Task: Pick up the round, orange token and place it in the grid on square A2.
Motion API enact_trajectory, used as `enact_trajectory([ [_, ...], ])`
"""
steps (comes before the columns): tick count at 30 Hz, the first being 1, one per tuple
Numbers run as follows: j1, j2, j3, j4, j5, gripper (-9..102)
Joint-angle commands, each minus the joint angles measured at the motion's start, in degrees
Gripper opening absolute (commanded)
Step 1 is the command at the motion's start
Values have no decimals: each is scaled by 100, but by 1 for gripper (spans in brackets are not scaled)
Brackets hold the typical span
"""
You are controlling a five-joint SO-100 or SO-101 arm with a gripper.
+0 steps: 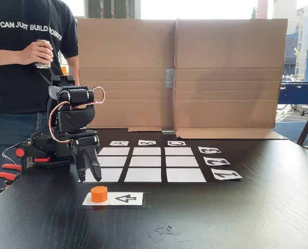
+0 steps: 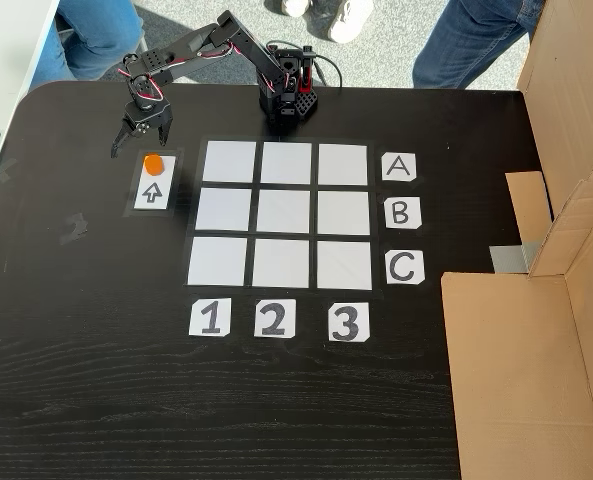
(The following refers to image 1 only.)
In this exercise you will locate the blue foosball table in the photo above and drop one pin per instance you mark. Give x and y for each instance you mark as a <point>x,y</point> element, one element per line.
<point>299,93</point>

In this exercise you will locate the red and black clamp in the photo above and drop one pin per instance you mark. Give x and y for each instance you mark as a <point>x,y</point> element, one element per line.
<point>20,153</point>

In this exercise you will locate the silver drink can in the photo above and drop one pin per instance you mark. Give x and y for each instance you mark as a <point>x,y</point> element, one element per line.
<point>43,65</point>

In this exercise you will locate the person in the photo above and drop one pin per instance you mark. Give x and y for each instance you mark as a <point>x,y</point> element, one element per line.
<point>13,90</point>

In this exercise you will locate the paper sheet number 2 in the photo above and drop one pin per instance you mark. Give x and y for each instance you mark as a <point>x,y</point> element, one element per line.
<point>216,161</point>

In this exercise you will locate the paper sheet letter B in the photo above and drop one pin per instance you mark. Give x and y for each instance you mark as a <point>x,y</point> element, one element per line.
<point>147,142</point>

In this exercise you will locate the brown cardboard screen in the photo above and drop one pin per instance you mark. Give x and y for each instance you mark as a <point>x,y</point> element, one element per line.
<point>221,77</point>

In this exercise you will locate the white nine-square grid sheet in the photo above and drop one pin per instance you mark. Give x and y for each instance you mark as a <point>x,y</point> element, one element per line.
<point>146,161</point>

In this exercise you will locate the flat grey tape strip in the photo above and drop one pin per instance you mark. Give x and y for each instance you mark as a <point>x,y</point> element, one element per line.
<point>168,132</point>

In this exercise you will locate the paper sheet with arrow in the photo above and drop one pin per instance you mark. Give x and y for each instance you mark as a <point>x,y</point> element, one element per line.
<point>139,199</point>

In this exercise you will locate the paper sheet letter A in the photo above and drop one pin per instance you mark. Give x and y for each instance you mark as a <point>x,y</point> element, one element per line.
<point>119,143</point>

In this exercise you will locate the upright grey tape strip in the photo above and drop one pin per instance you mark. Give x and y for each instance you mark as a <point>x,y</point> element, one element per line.
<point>169,77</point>

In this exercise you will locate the paper sheet number 3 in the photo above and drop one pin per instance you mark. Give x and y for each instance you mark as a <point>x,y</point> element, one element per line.
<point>209,150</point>

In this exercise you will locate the round orange token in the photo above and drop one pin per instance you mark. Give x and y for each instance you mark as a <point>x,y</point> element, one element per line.
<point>99,194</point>

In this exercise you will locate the paper sheet number 1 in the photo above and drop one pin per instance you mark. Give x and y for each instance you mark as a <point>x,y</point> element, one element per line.
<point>226,174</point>

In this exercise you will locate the person's right hand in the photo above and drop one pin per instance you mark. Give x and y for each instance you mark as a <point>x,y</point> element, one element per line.
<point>35,53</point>

